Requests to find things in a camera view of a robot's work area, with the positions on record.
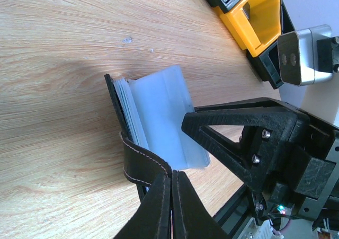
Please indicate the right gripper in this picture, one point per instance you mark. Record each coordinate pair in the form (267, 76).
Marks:
(273, 148)

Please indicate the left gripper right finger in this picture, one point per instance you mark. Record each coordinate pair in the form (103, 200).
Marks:
(190, 218)

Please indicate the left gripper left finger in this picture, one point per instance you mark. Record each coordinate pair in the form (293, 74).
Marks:
(153, 217)

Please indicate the black leather card holder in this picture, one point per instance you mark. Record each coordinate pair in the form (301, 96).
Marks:
(150, 111)

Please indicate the black bin with blue card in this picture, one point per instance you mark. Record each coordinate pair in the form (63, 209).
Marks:
(266, 65)

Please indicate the yellow bin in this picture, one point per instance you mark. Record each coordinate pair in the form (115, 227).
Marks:
(254, 24)

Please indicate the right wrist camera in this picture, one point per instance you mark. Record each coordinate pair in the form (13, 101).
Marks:
(308, 56)

